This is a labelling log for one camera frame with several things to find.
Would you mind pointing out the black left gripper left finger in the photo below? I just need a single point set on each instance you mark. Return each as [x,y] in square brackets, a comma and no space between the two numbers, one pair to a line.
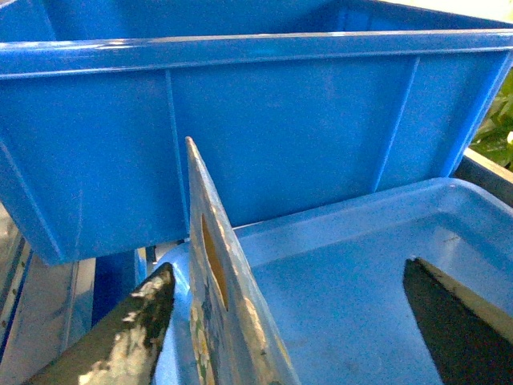
[125,345]

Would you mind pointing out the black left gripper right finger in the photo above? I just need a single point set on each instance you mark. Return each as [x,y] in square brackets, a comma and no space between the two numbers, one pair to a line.
[468,337]

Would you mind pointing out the flower gift bag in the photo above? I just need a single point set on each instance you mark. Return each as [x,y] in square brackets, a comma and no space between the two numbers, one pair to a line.
[234,336]

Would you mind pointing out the blue plastic tray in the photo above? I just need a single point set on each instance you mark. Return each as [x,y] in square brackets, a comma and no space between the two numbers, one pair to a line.
[333,276]

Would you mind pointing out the potted green plant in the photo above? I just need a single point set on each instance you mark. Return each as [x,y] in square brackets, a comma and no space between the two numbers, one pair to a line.
[494,136]

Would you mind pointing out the large blue plastic crate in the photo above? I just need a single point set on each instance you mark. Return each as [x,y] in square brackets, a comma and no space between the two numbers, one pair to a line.
[293,105]

